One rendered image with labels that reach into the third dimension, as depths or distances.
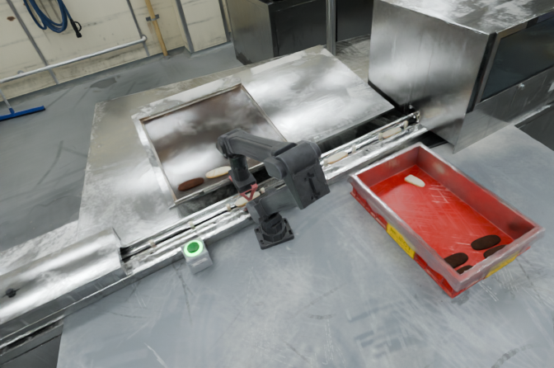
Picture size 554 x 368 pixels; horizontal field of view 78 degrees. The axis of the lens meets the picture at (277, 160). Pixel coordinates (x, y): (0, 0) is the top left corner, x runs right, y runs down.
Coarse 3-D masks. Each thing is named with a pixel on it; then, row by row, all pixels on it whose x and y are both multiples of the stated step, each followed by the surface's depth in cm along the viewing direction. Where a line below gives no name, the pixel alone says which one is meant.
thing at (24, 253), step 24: (528, 120) 154; (552, 120) 168; (552, 144) 187; (48, 240) 126; (72, 240) 124; (0, 264) 120; (24, 264) 119; (48, 336) 103; (0, 360) 99; (24, 360) 103; (48, 360) 108
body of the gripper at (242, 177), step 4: (244, 168) 113; (228, 172) 119; (232, 172) 114; (236, 172) 113; (240, 172) 112; (244, 172) 113; (248, 172) 115; (232, 176) 117; (236, 176) 114; (240, 176) 113; (244, 176) 114; (248, 176) 116; (252, 176) 116; (236, 180) 115; (240, 180) 115; (244, 180) 115; (248, 180) 115; (252, 180) 115; (236, 184) 114; (240, 184) 114; (244, 184) 114; (248, 184) 114; (252, 184) 115; (240, 188) 113; (244, 188) 114
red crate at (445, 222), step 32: (352, 192) 124; (384, 192) 124; (416, 192) 122; (448, 192) 121; (384, 224) 112; (416, 224) 112; (448, 224) 111; (480, 224) 110; (416, 256) 102; (480, 256) 101; (448, 288) 93
